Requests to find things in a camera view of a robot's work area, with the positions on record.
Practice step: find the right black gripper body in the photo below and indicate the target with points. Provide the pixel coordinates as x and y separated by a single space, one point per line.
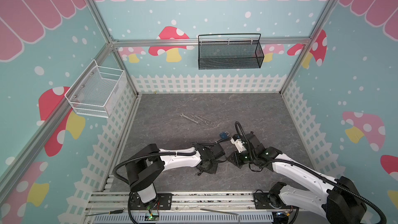
236 156

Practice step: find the blue padlock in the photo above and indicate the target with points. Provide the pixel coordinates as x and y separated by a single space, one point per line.
225 136

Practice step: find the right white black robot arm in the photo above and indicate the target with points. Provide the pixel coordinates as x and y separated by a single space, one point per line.
335 199

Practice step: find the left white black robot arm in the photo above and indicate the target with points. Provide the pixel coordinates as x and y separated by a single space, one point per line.
141 170

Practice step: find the grey metal hex key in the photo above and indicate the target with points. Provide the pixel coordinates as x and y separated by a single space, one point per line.
222 212

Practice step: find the short silver wrench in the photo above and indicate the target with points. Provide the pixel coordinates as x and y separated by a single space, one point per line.
204 120

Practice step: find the long silver wrench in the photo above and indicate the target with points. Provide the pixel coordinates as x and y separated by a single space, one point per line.
190 119

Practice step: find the right green circuit board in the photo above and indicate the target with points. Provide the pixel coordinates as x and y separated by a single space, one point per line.
283 214

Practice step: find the green circuit board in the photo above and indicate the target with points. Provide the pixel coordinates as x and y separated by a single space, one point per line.
283 214
151 217

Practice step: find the left green circuit board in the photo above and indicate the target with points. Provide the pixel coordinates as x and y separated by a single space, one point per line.
151 217

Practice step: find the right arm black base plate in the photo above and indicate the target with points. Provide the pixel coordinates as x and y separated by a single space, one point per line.
265 200

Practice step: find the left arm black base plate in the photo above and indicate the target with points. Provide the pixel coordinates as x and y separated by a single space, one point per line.
162 202

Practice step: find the black mesh wall basket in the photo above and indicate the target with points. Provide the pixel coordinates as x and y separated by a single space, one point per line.
230 51

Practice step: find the black handled screwdriver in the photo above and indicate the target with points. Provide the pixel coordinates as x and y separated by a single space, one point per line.
118 211

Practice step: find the white mesh wall basket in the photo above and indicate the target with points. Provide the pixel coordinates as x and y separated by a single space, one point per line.
96 92

